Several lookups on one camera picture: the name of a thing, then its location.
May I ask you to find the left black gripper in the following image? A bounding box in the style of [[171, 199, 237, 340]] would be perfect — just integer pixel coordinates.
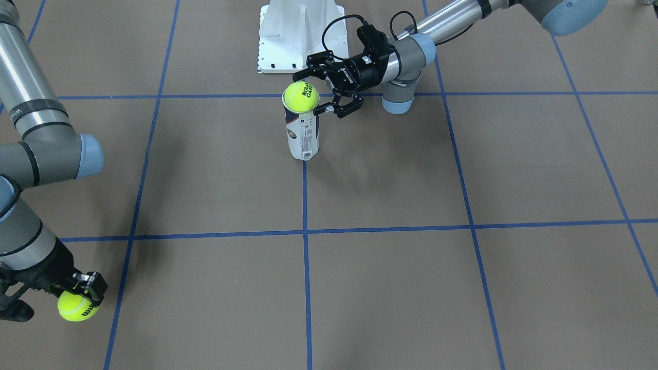
[[293, 49, 392, 119]]

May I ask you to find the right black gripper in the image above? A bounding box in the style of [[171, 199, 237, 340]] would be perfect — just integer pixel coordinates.
[[1, 239, 108, 323]]

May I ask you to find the Wilson yellow tennis ball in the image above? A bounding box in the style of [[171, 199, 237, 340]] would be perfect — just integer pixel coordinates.
[[57, 292, 99, 322]]

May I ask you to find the Roland Garros yellow tennis ball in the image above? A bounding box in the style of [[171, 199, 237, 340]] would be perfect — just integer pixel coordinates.
[[282, 81, 320, 113]]

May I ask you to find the clear tennis ball can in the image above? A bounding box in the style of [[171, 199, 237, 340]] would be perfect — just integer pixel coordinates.
[[283, 104, 319, 161]]

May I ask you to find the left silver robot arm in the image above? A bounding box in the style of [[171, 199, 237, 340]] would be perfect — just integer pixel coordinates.
[[293, 1, 607, 118]]

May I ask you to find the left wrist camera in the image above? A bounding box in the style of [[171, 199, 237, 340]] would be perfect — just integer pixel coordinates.
[[356, 24, 391, 58]]

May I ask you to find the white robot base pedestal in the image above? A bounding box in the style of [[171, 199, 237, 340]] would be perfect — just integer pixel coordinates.
[[257, 1, 349, 73]]

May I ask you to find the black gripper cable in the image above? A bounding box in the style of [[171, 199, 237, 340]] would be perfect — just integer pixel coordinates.
[[322, 10, 476, 52]]

